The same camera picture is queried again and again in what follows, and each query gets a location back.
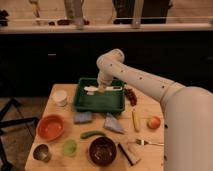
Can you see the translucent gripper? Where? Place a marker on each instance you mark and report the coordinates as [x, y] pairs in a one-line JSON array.
[[101, 88]]

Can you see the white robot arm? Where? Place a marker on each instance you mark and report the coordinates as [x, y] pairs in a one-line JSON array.
[[187, 111]]

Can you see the green plastic tray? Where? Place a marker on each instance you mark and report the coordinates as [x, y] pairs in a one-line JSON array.
[[109, 101]]

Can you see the dark red grapes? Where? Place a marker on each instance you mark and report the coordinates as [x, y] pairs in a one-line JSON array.
[[130, 95]]

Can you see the blue sponge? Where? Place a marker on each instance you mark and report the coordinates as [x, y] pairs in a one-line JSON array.
[[82, 117]]

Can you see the blue grey cloth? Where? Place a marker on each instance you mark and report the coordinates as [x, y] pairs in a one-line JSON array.
[[112, 124]]

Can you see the white cup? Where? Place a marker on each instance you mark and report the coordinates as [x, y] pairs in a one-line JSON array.
[[60, 97]]

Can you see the green cucumber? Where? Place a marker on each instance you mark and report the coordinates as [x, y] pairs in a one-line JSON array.
[[88, 134]]

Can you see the red apple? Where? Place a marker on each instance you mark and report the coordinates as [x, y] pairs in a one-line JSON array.
[[154, 122]]

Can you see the dark purple bowl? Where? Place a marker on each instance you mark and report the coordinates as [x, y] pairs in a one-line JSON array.
[[102, 151]]

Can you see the metal fork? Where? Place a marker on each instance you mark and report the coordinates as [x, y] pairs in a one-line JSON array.
[[145, 142]]

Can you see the orange bowl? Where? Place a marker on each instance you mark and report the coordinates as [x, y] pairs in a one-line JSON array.
[[50, 127]]

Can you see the green plastic cup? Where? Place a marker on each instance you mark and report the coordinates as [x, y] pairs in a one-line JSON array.
[[69, 147]]

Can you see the brown black scrub block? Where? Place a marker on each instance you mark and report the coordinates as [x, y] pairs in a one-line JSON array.
[[130, 156]]

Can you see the metal cup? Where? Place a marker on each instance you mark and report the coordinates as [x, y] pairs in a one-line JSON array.
[[42, 153]]

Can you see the person in dark clothes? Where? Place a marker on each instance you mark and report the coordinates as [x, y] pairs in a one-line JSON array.
[[144, 11]]

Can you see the black tripod stand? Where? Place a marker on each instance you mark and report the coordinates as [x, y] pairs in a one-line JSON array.
[[6, 165]]

